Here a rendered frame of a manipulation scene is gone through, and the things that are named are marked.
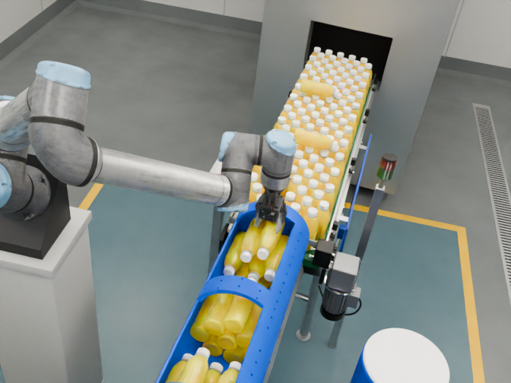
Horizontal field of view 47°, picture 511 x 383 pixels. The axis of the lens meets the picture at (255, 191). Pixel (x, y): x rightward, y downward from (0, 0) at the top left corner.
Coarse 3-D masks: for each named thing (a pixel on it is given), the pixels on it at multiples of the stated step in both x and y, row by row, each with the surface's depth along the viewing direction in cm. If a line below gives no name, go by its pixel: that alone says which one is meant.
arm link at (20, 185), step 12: (0, 156) 173; (12, 156) 175; (0, 168) 170; (12, 168) 175; (24, 168) 180; (0, 180) 169; (12, 180) 173; (24, 180) 182; (0, 192) 169; (12, 192) 174; (24, 192) 181; (0, 204) 173; (12, 204) 178; (24, 204) 185
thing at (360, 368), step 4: (360, 356) 191; (360, 360) 189; (360, 364) 189; (356, 368) 196; (360, 368) 188; (364, 368) 186; (356, 372) 194; (360, 372) 188; (364, 372) 185; (356, 376) 193; (360, 376) 188; (364, 376) 185; (368, 376) 184; (352, 380) 198; (356, 380) 193; (360, 380) 189; (364, 380) 186; (368, 380) 184
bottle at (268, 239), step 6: (270, 222) 212; (264, 228) 210; (270, 228) 209; (282, 228) 213; (264, 234) 206; (270, 234) 206; (276, 234) 208; (258, 240) 207; (264, 240) 204; (270, 240) 204; (276, 240) 206; (258, 246) 205; (264, 246) 203; (270, 246) 203; (276, 246) 206; (270, 252) 204
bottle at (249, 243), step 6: (252, 222) 217; (264, 222) 217; (252, 228) 213; (246, 234) 212; (252, 234) 210; (258, 234) 211; (246, 240) 208; (252, 240) 208; (246, 246) 207; (252, 246) 207; (252, 252) 207
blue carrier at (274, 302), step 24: (240, 216) 214; (288, 216) 209; (288, 240) 201; (216, 264) 198; (288, 264) 195; (216, 288) 180; (240, 288) 178; (264, 288) 182; (288, 288) 192; (192, 312) 181; (264, 312) 176; (264, 336) 172; (168, 360) 167; (216, 360) 190; (264, 360) 169
